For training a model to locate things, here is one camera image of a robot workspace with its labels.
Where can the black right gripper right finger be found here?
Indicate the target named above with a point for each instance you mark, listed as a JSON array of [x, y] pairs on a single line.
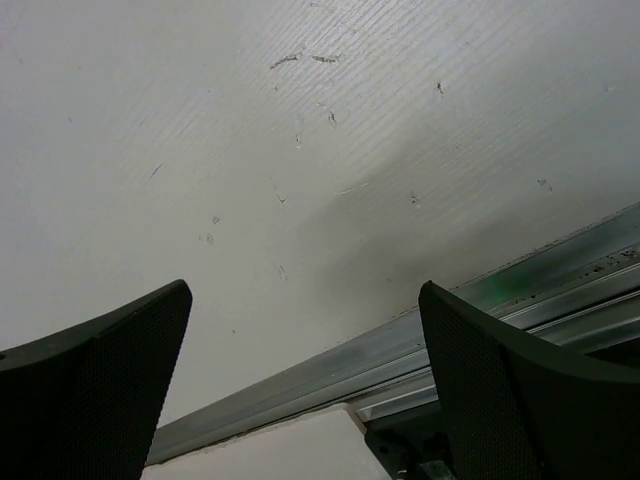
[[519, 407]]

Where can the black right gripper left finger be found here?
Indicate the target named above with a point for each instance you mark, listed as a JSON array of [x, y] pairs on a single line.
[[84, 403]]

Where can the aluminium table edge rail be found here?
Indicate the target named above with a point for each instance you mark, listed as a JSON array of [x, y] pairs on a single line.
[[582, 294]]

